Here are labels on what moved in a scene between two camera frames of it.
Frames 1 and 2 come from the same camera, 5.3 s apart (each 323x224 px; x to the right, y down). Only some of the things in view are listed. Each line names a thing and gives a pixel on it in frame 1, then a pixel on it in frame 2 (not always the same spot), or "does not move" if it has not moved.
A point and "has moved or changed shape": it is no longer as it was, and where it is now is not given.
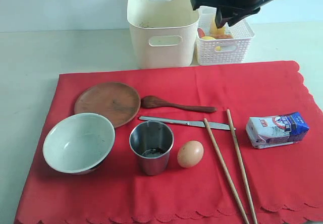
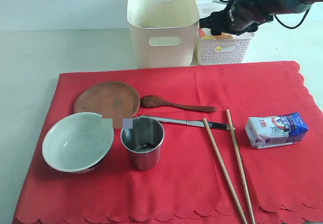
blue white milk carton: x=273 y=130 does not move
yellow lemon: x=217 y=48 does not move
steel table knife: x=197 y=123 does not move
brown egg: x=190 y=154 to x=224 y=36
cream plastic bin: x=162 y=22 does not move
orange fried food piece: x=224 y=36 does not move
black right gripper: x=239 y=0 to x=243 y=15
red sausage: x=201 y=33 does not move
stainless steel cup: x=152 y=142 has moved or changed shape
